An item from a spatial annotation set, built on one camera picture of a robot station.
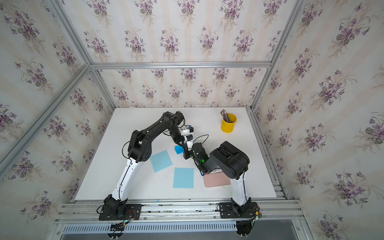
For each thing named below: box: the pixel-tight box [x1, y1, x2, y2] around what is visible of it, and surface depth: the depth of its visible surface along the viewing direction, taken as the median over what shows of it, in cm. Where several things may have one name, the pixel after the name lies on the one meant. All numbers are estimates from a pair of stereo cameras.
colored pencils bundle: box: [219, 109, 231, 123], surface depth 98 cm
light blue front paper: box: [173, 167, 194, 189], surface depth 86 cm
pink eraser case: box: [203, 172, 231, 188], surface depth 84 cm
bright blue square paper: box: [174, 145, 185, 155], surface depth 97 cm
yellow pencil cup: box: [220, 113, 237, 134], surface depth 104 cm
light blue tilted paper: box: [150, 149, 173, 173], surface depth 92 cm
